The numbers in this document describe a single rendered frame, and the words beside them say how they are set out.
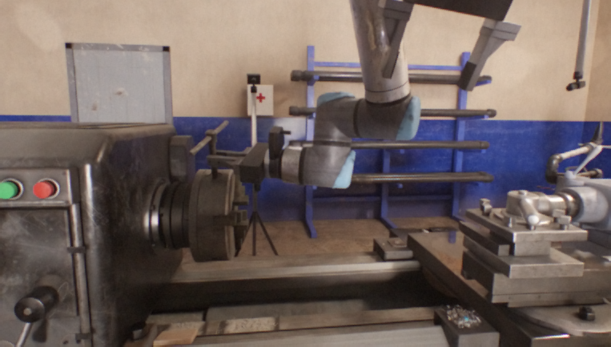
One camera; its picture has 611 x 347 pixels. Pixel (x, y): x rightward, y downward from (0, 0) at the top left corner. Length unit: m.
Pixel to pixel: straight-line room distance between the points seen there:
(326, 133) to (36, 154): 0.55
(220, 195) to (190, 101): 3.22
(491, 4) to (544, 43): 4.93
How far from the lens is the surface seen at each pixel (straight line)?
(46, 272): 0.75
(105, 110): 4.25
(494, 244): 0.82
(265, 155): 0.72
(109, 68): 4.24
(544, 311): 0.90
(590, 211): 1.29
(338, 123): 0.68
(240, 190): 0.91
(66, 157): 0.70
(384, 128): 0.64
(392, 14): 0.46
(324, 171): 0.68
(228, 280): 1.10
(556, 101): 5.54
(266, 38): 3.96
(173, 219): 0.84
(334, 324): 0.90
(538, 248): 0.87
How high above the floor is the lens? 1.36
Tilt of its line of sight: 7 degrees down
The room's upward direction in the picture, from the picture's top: 1 degrees clockwise
